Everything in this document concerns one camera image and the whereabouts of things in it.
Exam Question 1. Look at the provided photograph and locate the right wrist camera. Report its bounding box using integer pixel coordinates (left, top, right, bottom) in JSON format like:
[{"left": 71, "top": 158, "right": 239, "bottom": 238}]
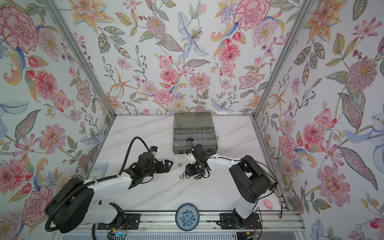
[{"left": 184, "top": 153, "right": 197, "bottom": 165}]

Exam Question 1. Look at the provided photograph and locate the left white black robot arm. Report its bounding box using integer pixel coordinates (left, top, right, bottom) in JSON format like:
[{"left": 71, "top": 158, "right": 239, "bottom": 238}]
[{"left": 45, "top": 152, "right": 174, "bottom": 233}]

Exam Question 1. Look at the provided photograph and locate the grey compartment organizer box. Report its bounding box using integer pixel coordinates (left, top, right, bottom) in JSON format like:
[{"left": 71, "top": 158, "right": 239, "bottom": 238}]
[{"left": 173, "top": 112, "right": 218, "bottom": 155}]

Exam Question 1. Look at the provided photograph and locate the blue patterned ceramic plate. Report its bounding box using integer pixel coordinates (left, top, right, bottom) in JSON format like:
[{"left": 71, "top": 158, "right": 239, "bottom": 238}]
[{"left": 175, "top": 203, "right": 200, "bottom": 232}]

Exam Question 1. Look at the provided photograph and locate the pink small toy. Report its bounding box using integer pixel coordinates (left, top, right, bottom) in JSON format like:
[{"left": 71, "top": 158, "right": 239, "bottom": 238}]
[{"left": 264, "top": 199, "right": 273, "bottom": 210}]

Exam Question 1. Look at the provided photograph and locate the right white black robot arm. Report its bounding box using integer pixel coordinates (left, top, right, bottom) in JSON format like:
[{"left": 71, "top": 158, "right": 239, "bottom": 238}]
[{"left": 184, "top": 145, "right": 278, "bottom": 225}]

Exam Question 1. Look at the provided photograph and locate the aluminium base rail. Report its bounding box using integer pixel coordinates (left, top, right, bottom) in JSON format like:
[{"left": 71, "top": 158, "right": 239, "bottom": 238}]
[{"left": 47, "top": 210, "right": 304, "bottom": 233}]

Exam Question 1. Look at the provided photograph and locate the yellow grey calculator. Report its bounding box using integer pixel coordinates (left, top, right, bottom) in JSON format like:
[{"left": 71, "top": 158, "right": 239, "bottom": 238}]
[{"left": 88, "top": 163, "right": 108, "bottom": 181}]

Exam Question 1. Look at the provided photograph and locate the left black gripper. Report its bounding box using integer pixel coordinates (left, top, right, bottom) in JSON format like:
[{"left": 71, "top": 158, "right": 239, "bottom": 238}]
[{"left": 142, "top": 158, "right": 174, "bottom": 178}]

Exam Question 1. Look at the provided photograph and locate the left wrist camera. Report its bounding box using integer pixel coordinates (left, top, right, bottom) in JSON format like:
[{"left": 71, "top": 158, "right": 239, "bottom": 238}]
[{"left": 149, "top": 146, "right": 158, "bottom": 154}]

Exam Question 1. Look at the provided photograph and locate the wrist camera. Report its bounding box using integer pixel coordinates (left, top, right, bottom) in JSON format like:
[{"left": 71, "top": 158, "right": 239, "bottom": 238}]
[
  {"left": 149, "top": 146, "right": 158, "bottom": 154},
  {"left": 184, "top": 153, "right": 197, "bottom": 165}
]

